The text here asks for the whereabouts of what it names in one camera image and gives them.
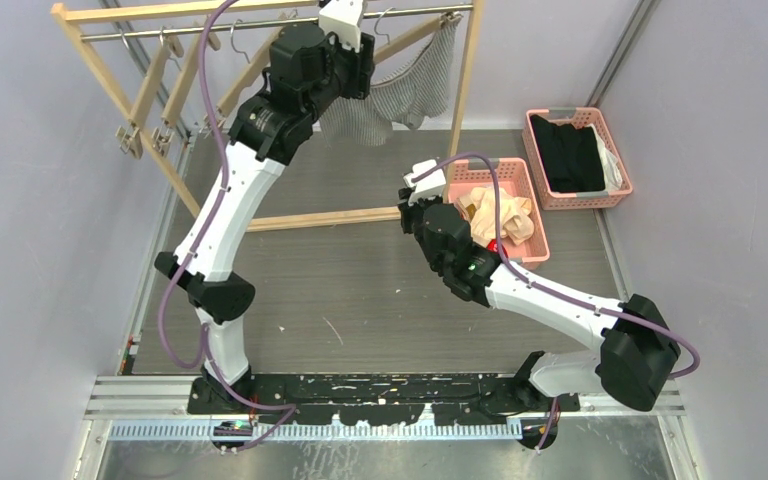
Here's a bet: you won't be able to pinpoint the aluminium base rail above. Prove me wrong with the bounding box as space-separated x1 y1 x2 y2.
83 372 680 443

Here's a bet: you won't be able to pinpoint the black clothes in basket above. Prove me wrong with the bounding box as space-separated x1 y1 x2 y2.
530 116 605 193

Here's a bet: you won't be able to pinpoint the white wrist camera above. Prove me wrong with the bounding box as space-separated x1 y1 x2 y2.
317 0 367 52
403 159 447 205

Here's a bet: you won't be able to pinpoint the wooden clothes rack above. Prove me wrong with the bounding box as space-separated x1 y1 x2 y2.
51 1 484 215

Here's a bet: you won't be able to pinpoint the pink basket near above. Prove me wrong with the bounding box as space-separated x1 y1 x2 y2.
447 158 550 270

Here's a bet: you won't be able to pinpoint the white cloth in basket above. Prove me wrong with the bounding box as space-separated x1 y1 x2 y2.
588 123 623 192

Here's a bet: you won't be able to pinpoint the grey striped underwear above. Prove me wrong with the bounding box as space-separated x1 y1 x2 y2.
319 21 459 147

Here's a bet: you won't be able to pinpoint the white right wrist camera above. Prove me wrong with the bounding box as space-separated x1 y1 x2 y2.
403 159 447 205

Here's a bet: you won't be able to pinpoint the pink basket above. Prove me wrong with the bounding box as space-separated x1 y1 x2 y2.
447 158 550 270
522 107 633 210

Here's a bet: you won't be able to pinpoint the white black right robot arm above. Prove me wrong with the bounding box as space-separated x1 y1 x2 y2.
397 187 681 412

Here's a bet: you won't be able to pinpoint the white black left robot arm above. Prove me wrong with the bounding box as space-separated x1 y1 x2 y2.
155 24 375 413

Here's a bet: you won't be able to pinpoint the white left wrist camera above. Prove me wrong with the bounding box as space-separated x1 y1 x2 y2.
317 0 367 52

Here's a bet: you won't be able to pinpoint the pink basket far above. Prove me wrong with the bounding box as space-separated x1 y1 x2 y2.
522 107 633 210

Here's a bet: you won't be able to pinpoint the beige underwear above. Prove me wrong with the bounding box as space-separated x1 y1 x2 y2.
454 185 535 246

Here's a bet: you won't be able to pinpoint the wooden clip hanger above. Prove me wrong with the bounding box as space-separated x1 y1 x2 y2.
193 19 285 138
152 30 202 155
116 28 184 159
373 12 463 65

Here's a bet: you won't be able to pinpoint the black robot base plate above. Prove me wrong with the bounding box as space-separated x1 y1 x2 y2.
186 373 551 426

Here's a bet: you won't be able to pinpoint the empty wooden clip hanger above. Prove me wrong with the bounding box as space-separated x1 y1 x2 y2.
116 28 184 159

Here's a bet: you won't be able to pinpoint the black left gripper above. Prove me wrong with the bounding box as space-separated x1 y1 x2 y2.
302 19 373 123

